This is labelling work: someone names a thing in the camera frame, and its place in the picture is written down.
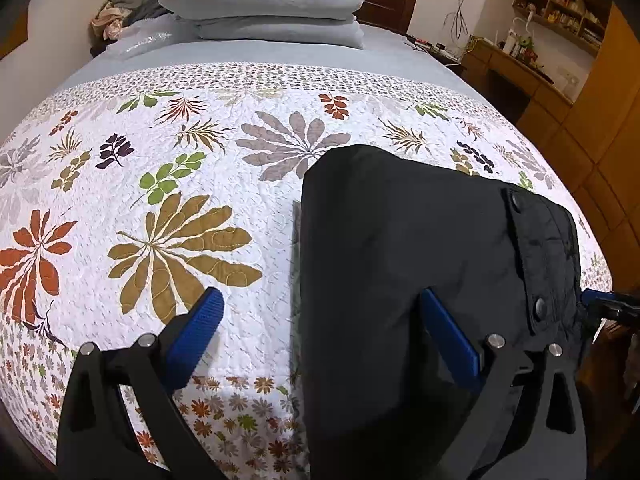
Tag bottles on desk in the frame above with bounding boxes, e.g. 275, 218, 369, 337
501, 29, 540, 62

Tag floral quilted bedspread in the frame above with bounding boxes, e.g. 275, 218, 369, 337
0, 62, 614, 480

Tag large wooden-framed window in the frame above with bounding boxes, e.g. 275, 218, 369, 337
0, 7, 30, 61

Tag grey bed sheet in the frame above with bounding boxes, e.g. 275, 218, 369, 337
50, 21, 483, 107

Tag wooden wardrobe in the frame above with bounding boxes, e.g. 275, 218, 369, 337
515, 0, 640, 411

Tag black pants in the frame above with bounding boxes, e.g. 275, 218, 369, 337
292, 144, 597, 480

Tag pink cloth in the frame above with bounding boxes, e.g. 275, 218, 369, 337
90, 7, 127, 42

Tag cluttered wooden nightstand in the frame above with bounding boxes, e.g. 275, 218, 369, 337
404, 32, 467, 79

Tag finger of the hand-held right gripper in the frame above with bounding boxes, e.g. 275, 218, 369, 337
580, 288, 640, 330

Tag flat grey pillow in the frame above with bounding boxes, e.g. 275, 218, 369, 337
195, 16, 366, 51

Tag wooden wall shelf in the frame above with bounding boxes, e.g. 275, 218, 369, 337
512, 0, 614, 58

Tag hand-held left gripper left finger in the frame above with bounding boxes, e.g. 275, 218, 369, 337
56, 287, 226, 480

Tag dark bedside cabinet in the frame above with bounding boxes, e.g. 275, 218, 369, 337
90, 35, 117, 59

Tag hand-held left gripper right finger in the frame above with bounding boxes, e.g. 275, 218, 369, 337
420, 287, 589, 480

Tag clear plastic bag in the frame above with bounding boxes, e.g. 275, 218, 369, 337
112, 27, 174, 54

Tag wooden desk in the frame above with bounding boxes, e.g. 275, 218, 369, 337
460, 35, 576, 147

